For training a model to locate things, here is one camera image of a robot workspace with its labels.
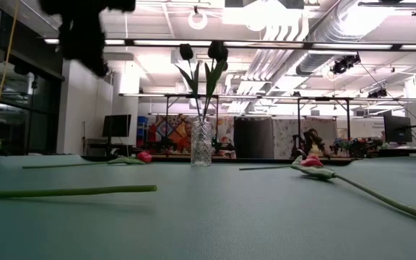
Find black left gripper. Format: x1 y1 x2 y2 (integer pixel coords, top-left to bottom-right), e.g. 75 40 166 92
40 0 137 78

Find black artificial tulip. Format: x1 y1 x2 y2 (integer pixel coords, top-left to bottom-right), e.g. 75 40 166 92
174 43 201 121
201 40 230 122

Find dark red artificial tulip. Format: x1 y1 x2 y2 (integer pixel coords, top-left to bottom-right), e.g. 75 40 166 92
0 184 158 199

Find tall clear glass vase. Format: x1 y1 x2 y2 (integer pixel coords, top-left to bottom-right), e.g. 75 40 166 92
190 116 213 168

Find yellow pole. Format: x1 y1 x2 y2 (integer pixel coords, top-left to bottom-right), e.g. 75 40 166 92
0 0 20 144

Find black computer monitor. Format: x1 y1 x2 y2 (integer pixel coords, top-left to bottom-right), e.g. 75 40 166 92
102 114 132 138
383 114 413 144

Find blue storage bins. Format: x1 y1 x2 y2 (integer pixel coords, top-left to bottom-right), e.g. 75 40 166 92
137 115 150 147

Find colourful patchwork quilt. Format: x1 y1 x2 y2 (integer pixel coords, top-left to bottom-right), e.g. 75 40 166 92
153 114 194 155

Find overhead LED light bar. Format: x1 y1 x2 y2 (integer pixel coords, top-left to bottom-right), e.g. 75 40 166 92
43 38 416 51

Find dark curtain panel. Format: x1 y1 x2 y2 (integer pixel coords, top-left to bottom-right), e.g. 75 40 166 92
233 116 274 159

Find person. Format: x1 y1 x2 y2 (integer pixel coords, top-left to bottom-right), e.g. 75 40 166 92
303 128 330 158

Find black ceiling spotlight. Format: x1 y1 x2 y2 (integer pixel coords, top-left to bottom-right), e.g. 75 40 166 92
330 53 361 75

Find white ring light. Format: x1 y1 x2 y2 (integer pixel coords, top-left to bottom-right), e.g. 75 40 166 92
188 10 209 30

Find black metal frame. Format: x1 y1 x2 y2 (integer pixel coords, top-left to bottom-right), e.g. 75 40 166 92
297 96 353 157
164 93 220 156

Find silver air duct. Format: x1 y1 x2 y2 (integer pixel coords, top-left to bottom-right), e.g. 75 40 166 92
296 0 375 75

